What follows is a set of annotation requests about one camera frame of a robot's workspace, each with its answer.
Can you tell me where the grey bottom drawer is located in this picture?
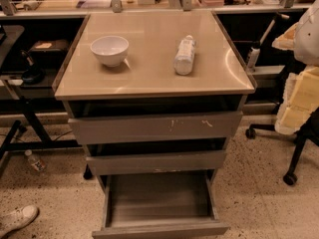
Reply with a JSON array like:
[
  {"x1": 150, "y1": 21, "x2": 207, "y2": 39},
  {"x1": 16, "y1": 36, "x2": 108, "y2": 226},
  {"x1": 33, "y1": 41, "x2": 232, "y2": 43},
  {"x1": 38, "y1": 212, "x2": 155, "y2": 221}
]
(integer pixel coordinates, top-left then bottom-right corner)
[{"x1": 92, "y1": 171, "x2": 228, "y2": 239}]

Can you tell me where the grey drawer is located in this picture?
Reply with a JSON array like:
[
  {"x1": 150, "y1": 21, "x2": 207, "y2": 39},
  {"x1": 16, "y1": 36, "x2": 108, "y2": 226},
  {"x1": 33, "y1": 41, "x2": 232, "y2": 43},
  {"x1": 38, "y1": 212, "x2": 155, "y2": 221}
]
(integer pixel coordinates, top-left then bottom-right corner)
[
  {"x1": 69, "y1": 112, "x2": 242, "y2": 144},
  {"x1": 92, "y1": 171, "x2": 228, "y2": 239},
  {"x1": 87, "y1": 150, "x2": 226, "y2": 175}
]

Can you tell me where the grey drawer cabinet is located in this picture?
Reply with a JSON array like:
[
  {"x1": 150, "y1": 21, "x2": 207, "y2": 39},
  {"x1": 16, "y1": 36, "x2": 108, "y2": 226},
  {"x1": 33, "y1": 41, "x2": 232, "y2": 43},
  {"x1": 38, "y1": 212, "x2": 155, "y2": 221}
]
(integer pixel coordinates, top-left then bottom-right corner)
[{"x1": 51, "y1": 9, "x2": 258, "y2": 184}]

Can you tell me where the grey middle drawer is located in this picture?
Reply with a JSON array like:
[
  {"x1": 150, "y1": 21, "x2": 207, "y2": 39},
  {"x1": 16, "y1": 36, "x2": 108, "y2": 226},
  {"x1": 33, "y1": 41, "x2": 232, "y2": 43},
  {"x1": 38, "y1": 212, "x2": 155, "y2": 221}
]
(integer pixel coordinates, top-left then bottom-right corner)
[{"x1": 87, "y1": 150, "x2": 226, "y2": 175}]

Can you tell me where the grey top drawer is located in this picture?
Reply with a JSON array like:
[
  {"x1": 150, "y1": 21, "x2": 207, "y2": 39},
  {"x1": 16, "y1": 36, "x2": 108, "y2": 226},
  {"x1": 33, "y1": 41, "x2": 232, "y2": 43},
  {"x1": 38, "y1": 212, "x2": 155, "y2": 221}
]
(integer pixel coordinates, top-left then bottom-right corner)
[{"x1": 69, "y1": 112, "x2": 242, "y2": 144}]

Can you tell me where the white plastic bottle lying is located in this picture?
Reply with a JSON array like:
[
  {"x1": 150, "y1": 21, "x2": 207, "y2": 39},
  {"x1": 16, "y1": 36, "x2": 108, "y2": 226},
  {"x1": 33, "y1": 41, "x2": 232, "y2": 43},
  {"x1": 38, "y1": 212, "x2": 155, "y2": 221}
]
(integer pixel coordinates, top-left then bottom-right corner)
[{"x1": 173, "y1": 35, "x2": 195, "y2": 76}]

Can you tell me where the white bowl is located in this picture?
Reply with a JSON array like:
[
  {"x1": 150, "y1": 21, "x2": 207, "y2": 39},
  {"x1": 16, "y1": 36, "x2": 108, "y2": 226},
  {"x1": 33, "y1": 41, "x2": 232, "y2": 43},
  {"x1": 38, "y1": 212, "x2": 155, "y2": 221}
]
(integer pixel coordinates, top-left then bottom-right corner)
[{"x1": 90, "y1": 36, "x2": 129, "y2": 67}]

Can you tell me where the black box with label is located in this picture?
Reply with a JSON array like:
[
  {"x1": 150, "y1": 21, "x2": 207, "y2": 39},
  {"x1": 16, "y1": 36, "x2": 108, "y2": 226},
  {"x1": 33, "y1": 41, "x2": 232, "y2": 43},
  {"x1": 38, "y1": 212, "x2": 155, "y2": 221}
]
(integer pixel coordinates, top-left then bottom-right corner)
[{"x1": 29, "y1": 39, "x2": 70, "y2": 60}]

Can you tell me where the black round device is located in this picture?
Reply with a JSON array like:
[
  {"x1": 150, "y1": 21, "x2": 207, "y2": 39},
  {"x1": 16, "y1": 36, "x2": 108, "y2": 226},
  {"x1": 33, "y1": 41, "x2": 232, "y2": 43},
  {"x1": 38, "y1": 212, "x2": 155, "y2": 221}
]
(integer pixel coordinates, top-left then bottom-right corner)
[{"x1": 21, "y1": 50, "x2": 45, "y2": 85}]

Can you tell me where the water bottle on floor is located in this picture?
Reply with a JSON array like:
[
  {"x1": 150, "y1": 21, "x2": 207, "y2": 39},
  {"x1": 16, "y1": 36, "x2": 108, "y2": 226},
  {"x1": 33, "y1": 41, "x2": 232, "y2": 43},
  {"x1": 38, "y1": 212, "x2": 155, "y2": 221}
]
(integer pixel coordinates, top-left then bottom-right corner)
[{"x1": 25, "y1": 149, "x2": 46, "y2": 172}]

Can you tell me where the black office chair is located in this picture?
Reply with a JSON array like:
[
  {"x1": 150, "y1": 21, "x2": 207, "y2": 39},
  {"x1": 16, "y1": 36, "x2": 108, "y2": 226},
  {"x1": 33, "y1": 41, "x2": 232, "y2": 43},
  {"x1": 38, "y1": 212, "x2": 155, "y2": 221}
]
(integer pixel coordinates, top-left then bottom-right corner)
[{"x1": 245, "y1": 109, "x2": 319, "y2": 186}]

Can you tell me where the white sneaker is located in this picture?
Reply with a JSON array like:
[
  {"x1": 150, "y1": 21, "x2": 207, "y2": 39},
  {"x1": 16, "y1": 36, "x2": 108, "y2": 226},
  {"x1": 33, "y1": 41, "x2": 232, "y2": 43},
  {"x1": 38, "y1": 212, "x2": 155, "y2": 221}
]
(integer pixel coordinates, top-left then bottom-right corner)
[{"x1": 0, "y1": 205, "x2": 39, "y2": 239}]

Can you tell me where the black desk frame left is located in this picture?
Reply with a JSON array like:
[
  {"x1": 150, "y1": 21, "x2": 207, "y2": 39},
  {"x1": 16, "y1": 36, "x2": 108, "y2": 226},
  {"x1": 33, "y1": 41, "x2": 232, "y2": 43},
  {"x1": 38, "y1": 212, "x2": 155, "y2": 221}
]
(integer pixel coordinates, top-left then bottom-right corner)
[{"x1": 0, "y1": 24, "x2": 81, "y2": 178}]

